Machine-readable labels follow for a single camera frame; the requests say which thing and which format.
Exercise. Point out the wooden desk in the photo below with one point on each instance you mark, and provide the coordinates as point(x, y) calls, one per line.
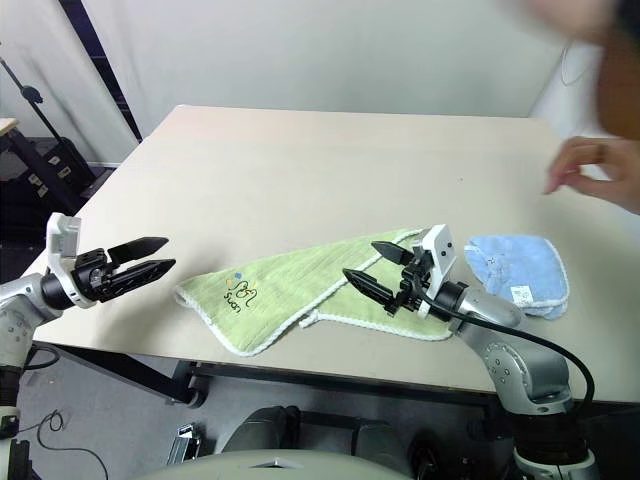
point(7, 125)

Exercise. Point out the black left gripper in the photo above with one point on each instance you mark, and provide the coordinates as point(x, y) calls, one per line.
point(95, 277)

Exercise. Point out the blue cloth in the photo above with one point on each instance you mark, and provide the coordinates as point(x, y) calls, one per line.
point(520, 265)

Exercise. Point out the dark rounded shape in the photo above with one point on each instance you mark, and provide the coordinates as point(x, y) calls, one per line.
point(260, 427)

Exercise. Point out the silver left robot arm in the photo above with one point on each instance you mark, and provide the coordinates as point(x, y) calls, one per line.
point(15, 320)

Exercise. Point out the person's bare hand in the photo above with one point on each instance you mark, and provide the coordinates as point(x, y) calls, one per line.
point(610, 170)

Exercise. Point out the metal bracket on floor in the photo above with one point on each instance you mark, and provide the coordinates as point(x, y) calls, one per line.
point(184, 445)

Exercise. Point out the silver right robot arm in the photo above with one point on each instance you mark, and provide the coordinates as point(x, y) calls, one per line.
point(525, 365)

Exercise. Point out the black case with stickers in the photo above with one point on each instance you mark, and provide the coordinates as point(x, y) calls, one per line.
point(45, 165)

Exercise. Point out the green towel with white trim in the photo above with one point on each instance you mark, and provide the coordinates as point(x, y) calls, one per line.
point(300, 280)

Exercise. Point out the person's white garment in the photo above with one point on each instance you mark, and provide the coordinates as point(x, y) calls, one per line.
point(570, 95)

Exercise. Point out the black tripod stand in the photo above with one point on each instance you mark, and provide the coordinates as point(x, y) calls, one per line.
point(31, 93)

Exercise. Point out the grey robot torso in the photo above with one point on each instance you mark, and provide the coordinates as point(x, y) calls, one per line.
point(275, 467)

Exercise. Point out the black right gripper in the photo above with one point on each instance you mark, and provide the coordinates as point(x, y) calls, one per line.
point(414, 282)

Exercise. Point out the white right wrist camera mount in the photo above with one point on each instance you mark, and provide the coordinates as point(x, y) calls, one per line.
point(442, 250)

